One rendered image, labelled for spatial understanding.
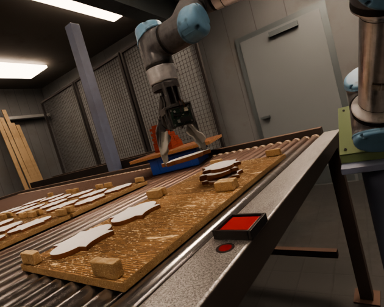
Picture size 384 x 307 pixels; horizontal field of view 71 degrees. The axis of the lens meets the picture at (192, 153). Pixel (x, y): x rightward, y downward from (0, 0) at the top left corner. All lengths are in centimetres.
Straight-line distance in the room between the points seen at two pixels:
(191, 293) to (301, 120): 346
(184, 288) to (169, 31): 52
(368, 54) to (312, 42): 309
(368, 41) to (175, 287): 56
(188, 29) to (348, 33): 323
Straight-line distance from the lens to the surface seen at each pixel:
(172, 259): 48
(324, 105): 370
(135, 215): 71
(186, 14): 65
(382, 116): 78
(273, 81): 380
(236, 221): 52
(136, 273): 44
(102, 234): 65
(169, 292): 40
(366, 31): 64
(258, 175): 83
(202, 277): 41
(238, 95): 400
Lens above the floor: 111
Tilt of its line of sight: 4 degrees down
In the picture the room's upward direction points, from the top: 16 degrees counter-clockwise
